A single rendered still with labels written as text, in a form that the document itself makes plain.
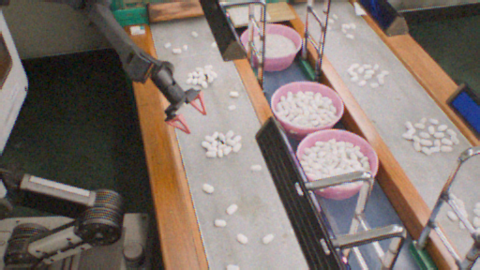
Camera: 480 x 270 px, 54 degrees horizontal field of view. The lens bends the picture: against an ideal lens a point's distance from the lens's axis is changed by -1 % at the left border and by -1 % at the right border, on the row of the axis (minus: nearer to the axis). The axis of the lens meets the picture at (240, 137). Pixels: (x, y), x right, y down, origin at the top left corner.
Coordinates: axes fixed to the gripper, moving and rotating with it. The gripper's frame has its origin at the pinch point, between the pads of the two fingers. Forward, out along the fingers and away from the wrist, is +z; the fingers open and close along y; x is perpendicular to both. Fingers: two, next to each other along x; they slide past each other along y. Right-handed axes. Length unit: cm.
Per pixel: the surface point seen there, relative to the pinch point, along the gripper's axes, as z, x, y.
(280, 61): 14, -10, -64
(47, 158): -2, -146, -20
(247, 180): 24.9, 3.4, 0.8
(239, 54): -8.2, 13.6, -19.2
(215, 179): 18.8, -4.0, 5.2
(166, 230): 15.6, -4.1, 30.1
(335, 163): 39.8, 20.3, -19.6
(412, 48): 43, 29, -95
